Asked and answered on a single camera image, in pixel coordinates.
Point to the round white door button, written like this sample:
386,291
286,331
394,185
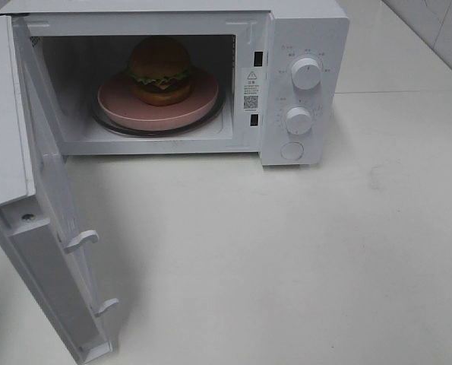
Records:
292,151

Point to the burger with lettuce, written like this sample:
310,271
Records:
160,69

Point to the pink round plate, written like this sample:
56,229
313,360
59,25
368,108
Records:
151,109

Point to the glass microwave turntable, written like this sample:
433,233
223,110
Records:
96,111

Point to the lower white timer knob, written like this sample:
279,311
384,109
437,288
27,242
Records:
298,121

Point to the white warning label sticker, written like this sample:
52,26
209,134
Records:
252,81

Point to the white microwave oven body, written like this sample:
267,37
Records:
267,34

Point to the upper white power knob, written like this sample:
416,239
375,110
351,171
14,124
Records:
305,73

